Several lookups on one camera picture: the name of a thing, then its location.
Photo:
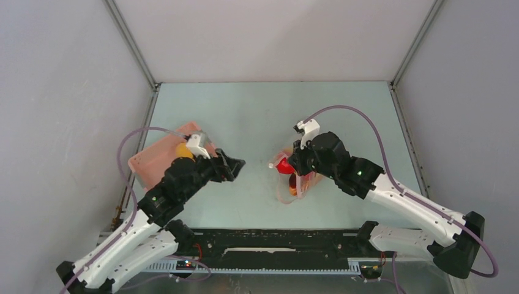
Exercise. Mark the right aluminium frame post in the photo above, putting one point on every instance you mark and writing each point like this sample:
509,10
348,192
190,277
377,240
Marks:
418,39

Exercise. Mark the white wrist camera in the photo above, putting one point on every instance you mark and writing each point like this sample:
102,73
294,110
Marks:
308,131
196,144

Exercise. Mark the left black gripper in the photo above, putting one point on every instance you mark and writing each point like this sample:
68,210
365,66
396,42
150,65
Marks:
223,173

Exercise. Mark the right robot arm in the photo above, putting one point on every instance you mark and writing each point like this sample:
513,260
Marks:
438,234

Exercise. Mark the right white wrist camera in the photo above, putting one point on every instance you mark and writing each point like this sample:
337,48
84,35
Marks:
308,131

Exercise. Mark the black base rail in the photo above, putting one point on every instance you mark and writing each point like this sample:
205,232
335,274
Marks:
279,249

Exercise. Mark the white cable duct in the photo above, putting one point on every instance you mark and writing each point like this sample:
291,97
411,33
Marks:
176,266

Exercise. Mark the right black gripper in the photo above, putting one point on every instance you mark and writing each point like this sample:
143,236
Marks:
295,159

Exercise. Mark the fake red apple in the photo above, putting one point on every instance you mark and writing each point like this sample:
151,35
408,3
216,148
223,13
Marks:
283,167

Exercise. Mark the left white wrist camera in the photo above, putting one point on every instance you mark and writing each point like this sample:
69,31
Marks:
196,144

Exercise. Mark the aluminium frame post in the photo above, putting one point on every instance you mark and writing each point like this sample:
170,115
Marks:
418,39
125,32

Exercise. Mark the left aluminium frame post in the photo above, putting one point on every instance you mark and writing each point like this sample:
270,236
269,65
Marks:
125,32

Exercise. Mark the clear zip top bag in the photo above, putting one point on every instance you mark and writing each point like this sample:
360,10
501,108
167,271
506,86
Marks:
291,187

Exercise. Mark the pink plastic basket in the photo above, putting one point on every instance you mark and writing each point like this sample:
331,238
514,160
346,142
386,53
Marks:
150,164

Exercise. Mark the fake orange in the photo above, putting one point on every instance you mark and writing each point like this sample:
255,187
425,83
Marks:
181,150

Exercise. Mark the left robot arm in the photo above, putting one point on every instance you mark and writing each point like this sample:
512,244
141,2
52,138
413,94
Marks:
151,232

